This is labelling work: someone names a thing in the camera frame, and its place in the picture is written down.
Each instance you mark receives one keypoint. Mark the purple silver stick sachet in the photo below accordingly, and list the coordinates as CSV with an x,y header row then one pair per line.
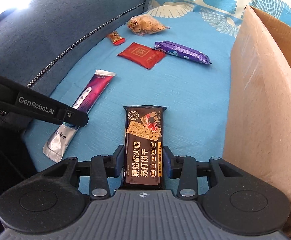
x,y
57,144

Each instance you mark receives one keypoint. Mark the dark brown cracker pack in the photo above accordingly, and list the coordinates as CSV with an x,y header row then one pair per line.
x,y
143,159

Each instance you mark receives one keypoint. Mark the blue white patterned sofa cover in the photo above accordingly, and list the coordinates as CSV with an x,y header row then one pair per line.
x,y
196,96

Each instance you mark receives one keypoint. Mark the blue sofa armrest cushion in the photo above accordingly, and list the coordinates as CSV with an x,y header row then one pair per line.
x,y
41,44

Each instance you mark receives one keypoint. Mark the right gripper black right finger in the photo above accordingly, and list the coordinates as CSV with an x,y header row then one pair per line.
x,y
229,197

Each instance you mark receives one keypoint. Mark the purple wafer bar wrapper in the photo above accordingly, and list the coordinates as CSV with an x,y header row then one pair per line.
x,y
181,51

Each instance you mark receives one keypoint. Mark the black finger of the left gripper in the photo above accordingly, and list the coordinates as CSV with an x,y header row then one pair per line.
x,y
24,101

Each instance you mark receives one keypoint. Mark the clear bag of nuts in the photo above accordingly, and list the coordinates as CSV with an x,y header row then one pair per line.
x,y
145,24

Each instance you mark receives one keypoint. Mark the dark red fortune packet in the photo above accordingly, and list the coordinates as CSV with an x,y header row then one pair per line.
x,y
142,55

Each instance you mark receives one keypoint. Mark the small red gold candy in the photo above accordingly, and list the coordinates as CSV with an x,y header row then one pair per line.
x,y
115,38

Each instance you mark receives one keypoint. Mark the brown cardboard box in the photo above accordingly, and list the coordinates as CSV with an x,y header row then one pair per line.
x,y
258,130

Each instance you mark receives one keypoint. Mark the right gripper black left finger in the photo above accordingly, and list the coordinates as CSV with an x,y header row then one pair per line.
x,y
58,196

